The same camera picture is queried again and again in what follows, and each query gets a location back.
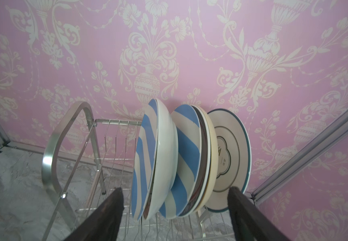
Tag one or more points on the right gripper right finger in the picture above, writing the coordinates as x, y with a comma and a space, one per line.
248, 223

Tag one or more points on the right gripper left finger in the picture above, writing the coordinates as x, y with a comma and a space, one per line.
104, 223

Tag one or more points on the white plate dark rim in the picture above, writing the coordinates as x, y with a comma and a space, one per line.
234, 156

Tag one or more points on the plain cream plate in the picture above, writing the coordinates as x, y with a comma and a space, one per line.
213, 160

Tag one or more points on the floral pattern plate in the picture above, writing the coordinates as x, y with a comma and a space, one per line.
166, 161

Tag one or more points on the blue striped plate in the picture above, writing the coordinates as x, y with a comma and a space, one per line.
189, 158
144, 160

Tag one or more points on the blue striped plate front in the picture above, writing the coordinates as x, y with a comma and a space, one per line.
144, 160

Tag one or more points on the green red rimmed white plate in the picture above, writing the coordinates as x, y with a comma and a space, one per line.
199, 193

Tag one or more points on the silver wire dish rack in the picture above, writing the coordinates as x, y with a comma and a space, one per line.
86, 159

